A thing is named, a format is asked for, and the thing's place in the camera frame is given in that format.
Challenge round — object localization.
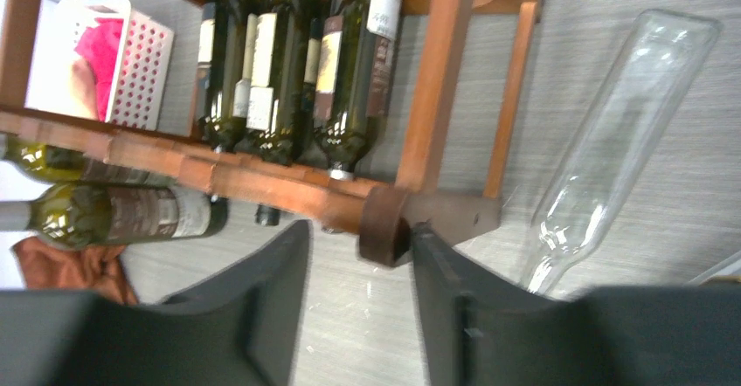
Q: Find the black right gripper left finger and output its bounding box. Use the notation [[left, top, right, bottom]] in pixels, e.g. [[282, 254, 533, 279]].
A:
[[1, 220, 311, 385]]

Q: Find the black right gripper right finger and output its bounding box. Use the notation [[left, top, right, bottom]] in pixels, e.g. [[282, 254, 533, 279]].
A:
[[411, 224, 740, 385]]

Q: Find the dark bottle white label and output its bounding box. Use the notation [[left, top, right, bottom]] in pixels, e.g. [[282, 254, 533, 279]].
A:
[[245, 0, 328, 166]]

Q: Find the dark wine bottle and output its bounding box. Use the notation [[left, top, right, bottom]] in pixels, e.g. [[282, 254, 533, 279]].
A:
[[314, 0, 402, 181]]

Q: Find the brown wooden wine rack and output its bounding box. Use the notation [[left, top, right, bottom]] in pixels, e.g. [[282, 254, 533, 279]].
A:
[[1, 0, 544, 267]]

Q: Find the green bottle far left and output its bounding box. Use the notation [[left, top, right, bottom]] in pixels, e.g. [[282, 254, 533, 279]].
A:
[[1, 133, 175, 187]]

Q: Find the clear lying bottle upper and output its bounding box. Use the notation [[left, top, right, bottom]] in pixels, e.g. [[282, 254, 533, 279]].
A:
[[519, 9, 723, 295]]

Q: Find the brown towel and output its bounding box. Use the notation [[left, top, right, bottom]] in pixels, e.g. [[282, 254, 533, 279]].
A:
[[11, 237, 139, 305]]

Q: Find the peach folded cloth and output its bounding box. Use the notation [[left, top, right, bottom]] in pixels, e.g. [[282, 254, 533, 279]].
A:
[[68, 57, 98, 121]]

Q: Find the white plastic basket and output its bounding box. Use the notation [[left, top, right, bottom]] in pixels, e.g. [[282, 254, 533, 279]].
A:
[[27, 0, 174, 129]]

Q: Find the pink folded cloth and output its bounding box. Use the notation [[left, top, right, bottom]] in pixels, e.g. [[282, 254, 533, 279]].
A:
[[74, 18, 123, 121]]

